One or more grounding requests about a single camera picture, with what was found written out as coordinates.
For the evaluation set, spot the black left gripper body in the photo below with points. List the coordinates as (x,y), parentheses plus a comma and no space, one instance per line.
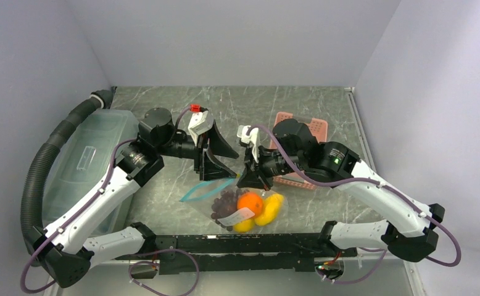
(181,146)

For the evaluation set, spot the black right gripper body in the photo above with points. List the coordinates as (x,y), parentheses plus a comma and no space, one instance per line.
(273,163)

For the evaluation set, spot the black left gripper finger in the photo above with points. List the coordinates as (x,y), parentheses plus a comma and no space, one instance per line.
(210,168)
(218,145)

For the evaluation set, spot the orange fruit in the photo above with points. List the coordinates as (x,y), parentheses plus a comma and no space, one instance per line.
(251,201)

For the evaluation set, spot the yellow mango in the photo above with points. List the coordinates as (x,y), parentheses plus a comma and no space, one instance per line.
(271,208)

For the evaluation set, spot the clear zip top bag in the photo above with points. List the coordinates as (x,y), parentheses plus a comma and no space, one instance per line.
(238,210)

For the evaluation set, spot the dark red grape bunch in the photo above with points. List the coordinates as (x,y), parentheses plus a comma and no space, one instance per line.
(225,205)

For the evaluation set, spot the yellow lemon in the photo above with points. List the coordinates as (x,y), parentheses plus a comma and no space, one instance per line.
(244,226)

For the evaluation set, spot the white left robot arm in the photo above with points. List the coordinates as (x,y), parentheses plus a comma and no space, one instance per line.
(66,248)

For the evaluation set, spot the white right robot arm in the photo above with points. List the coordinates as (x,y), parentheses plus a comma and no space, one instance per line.
(330,164)

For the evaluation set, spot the clear plastic storage bin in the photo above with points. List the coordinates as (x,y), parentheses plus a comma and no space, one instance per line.
(84,159)

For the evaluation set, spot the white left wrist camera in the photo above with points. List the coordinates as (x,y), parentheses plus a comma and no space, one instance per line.
(201,121)

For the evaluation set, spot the aluminium frame rail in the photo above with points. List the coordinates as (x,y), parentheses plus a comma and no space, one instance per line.
(400,212)

